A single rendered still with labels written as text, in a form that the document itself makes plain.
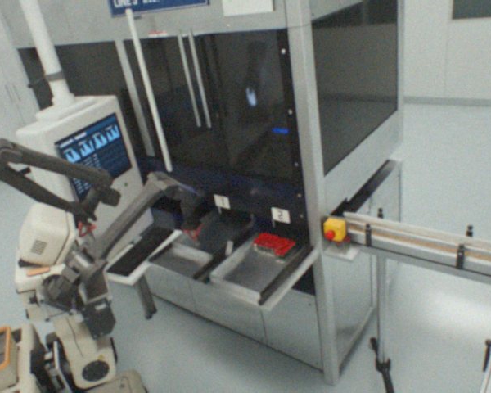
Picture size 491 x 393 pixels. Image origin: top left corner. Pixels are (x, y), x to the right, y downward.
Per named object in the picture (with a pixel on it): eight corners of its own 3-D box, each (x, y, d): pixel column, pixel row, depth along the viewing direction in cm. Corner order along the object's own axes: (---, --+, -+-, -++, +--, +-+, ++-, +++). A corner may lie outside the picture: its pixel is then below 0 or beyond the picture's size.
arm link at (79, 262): (56, 276, 136) (69, 287, 135) (76, 250, 136) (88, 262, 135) (72, 273, 145) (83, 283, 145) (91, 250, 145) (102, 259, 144)
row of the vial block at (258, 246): (255, 248, 196) (254, 239, 194) (289, 258, 185) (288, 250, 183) (253, 250, 195) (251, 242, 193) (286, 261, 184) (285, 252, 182)
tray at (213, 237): (217, 213, 231) (216, 207, 229) (257, 223, 215) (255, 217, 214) (173, 246, 208) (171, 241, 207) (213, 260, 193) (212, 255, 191)
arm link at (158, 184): (155, 160, 144) (177, 178, 143) (162, 173, 158) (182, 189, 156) (59, 264, 136) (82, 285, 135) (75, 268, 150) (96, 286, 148)
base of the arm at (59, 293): (43, 282, 141) (44, 303, 131) (58, 263, 141) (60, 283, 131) (66, 292, 146) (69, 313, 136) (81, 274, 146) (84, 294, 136)
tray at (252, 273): (258, 238, 203) (256, 232, 202) (305, 252, 188) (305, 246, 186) (210, 280, 181) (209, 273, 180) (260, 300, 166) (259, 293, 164)
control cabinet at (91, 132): (131, 218, 259) (88, 88, 222) (156, 221, 250) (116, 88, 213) (68, 268, 221) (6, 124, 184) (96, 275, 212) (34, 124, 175)
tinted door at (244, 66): (223, 165, 201) (197, 33, 174) (304, 179, 175) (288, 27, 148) (222, 166, 201) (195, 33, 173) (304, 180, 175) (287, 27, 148)
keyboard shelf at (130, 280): (144, 228, 250) (143, 224, 249) (184, 234, 237) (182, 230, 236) (89, 276, 216) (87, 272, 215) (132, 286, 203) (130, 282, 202)
